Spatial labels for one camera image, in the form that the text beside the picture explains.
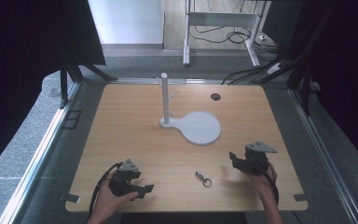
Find grey tape strip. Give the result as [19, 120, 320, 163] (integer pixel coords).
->
[59, 192, 81, 203]

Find black rectangular floor bracket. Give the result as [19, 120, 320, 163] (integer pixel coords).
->
[61, 109, 83, 131]

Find black tripod stand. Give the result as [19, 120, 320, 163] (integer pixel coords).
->
[286, 50, 312, 117]
[58, 46, 118, 110]

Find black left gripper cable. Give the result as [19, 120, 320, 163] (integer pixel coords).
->
[88, 161, 124, 219]

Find black cable bundle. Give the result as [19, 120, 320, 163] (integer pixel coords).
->
[220, 54, 297, 86]

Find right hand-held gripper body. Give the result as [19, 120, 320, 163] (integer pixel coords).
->
[241, 141, 278, 175]

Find black loose floor cables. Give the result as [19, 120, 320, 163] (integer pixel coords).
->
[188, 23, 282, 54]

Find person's left hand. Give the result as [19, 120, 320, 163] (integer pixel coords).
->
[90, 178, 140, 222]

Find black curtain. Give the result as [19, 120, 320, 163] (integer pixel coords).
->
[0, 0, 106, 182]
[262, 0, 358, 175]

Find white peg stand round base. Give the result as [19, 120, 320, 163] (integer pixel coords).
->
[156, 72, 223, 147]

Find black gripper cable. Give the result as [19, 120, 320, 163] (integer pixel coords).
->
[88, 161, 124, 219]
[251, 157, 281, 207]

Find white metal desk frame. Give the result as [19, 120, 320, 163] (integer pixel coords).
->
[182, 0, 268, 68]

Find silver metal floor rail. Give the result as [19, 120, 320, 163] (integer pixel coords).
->
[288, 88, 358, 224]
[111, 77, 226, 86]
[0, 82, 82, 224]

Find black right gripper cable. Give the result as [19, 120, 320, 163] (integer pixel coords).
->
[251, 157, 281, 207]

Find white power strip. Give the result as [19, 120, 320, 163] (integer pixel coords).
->
[267, 63, 282, 75]

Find silver keychain with ring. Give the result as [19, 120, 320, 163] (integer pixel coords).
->
[194, 170, 213, 189]

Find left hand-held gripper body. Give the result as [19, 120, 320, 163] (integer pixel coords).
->
[108, 158, 143, 198]

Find person's right hand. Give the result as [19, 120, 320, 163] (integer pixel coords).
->
[244, 161, 279, 203]

